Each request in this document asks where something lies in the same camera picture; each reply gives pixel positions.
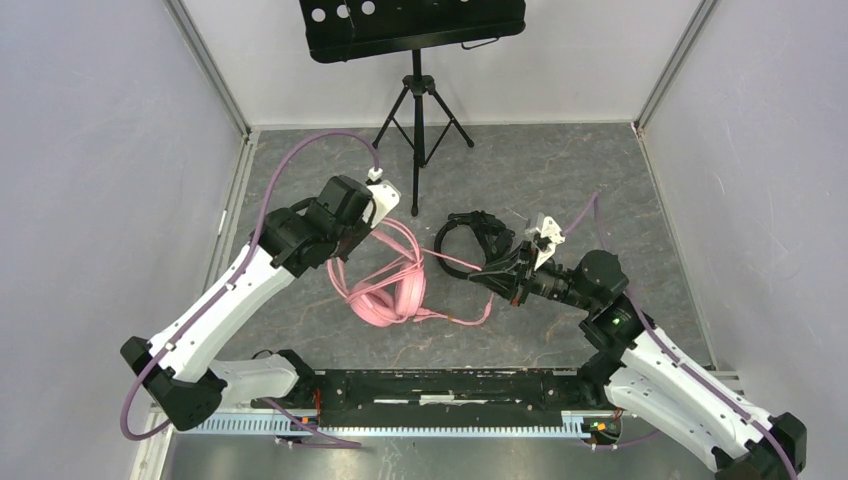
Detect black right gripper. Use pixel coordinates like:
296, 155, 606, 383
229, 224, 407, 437
468, 239, 597, 311

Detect black headphones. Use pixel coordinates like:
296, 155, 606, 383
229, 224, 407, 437
433, 209, 517, 282

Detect pink headphone cable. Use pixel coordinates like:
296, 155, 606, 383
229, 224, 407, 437
397, 245, 497, 328

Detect pink headphones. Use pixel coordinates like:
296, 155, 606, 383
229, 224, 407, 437
326, 218, 437, 328

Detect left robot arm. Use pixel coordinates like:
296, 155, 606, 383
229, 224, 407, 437
120, 170, 404, 441

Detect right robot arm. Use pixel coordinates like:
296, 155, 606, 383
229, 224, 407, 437
468, 241, 807, 479

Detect black music stand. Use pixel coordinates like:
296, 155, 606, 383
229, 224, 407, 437
299, 0, 527, 217

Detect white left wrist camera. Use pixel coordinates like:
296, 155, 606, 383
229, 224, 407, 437
362, 167, 401, 229

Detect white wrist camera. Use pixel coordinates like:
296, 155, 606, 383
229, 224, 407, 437
362, 167, 401, 229
524, 213, 565, 269

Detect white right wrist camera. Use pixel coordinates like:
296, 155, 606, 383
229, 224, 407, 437
524, 213, 565, 269

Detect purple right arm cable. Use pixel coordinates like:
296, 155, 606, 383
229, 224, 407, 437
563, 192, 800, 480

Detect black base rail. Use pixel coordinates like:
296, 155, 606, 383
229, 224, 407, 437
275, 368, 614, 428

